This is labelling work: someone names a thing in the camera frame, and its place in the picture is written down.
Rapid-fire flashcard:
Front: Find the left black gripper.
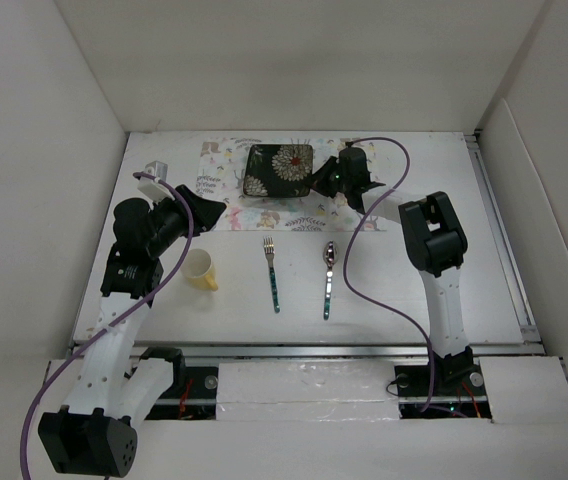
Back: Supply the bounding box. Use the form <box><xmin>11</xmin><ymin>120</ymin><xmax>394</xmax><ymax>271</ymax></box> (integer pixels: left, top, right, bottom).
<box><xmin>145</xmin><ymin>185</ymin><xmax>224</xmax><ymax>257</ymax></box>

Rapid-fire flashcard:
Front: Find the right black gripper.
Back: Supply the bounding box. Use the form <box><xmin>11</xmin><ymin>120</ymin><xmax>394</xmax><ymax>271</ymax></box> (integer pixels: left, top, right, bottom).
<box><xmin>301</xmin><ymin>154</ymin><xmax>351</xmax><ymax>197</ymax></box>

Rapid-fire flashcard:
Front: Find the floral patterned placemat cloth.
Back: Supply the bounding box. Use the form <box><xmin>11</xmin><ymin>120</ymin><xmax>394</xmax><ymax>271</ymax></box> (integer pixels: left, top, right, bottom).
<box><xmin>195</xmin><ymin>137</ymin><xmax>361</xmax><ymax>232</ymax></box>

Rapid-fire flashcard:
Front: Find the yellow mug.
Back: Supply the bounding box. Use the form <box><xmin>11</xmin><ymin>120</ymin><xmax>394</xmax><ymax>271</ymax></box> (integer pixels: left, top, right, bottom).
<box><xmin>180</xmin><ymin>249</ymin><xmax>218</xmax><ymax>291</ymax></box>

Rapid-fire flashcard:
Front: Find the black floral square plate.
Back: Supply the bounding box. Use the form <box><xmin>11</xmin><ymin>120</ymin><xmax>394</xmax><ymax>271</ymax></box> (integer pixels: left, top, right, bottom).
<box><xmin>242</xmin><ymin>144</ymin><xmax>314</xmax><ymax>199</ymax></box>

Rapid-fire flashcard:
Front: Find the fork with green handle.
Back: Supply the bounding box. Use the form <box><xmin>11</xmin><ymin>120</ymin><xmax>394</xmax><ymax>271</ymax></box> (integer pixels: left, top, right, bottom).
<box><xmin>263</xmin><ymin>236</ymin><xmax>281</xmax><ymax>314</ymax></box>

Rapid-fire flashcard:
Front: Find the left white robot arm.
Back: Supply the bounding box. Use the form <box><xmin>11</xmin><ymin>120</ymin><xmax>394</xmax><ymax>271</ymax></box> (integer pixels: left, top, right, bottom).
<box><xmin>38</xmin><ymin>185</ymin><xmax>226</xmax><ymax>478</ymax></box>

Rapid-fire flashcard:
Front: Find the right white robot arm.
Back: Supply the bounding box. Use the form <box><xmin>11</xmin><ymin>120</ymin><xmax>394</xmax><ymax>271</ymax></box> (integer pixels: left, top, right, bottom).
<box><xmin>304</xmin><ymin>139</ymin><xmax>474</xmax><ymax>409</ymax></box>

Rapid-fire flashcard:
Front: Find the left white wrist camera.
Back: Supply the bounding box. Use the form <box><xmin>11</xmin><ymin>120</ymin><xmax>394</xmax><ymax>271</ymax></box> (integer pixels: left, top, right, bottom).
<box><xmin>137</xmin><ymin>161</ymin><xmax>171</xmax><ymax>203</ymax></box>

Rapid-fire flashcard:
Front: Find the spoon with green handle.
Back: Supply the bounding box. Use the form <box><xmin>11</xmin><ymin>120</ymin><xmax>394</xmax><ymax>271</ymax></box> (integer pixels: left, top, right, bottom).
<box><xmin>323</xmin><ymin>241</ymin><xmax>338</xmax><ymax>321</ymax></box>

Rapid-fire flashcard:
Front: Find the aluminium rail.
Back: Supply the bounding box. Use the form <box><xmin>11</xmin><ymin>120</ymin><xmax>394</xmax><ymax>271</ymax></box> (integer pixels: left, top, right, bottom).
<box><xmin>66</xmin><ymin>340</ymin><xmax>545</xmax><ymax>359</ymax></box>

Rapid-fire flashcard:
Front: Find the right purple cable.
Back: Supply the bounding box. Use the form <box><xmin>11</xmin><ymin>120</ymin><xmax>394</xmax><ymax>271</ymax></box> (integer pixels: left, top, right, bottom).
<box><xmin>342</xmin><ymin>136</ymin><xmax>440</xmax><ymax>414</ymax></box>

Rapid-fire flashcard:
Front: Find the purple cable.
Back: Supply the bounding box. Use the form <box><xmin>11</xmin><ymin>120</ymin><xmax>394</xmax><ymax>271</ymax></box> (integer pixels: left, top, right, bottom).
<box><xmin>342</xmin><ymin>136</ymin><xmax>440</xmax><ymax>414</ymax></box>
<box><xmin>19</xmin><ymin>170</ymin><xmax>196</xmax><ymax>480</ymax></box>

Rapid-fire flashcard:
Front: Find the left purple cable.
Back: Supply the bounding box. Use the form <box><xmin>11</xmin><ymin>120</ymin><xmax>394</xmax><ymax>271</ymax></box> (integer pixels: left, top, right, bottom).
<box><xmin>19</xmin><ymin>170</ymin><xmax>196</xmax><ymax>480</ymax></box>

